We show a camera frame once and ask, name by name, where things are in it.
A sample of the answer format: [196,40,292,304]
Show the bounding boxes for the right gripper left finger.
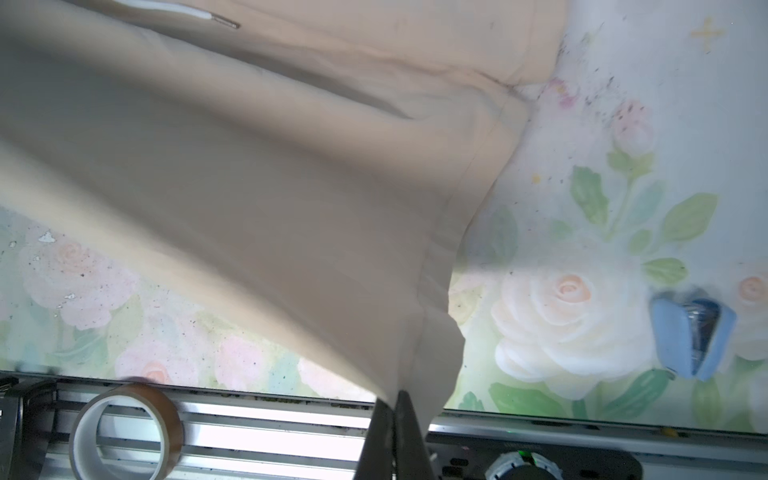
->
[353,399,395,480]

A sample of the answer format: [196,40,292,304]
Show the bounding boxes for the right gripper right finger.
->
[394,391,435,480]

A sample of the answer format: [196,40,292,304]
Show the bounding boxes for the beige shorts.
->
[1,1,569,429]

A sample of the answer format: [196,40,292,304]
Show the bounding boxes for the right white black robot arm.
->
[354,391,643,479]

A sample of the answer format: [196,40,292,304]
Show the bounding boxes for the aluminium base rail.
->
[1,371,767,479]

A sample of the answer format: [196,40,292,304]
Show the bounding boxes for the black cable ring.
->
[68,382,186,480]

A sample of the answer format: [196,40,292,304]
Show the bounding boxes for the blue wall clip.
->
[649,289,737,381]

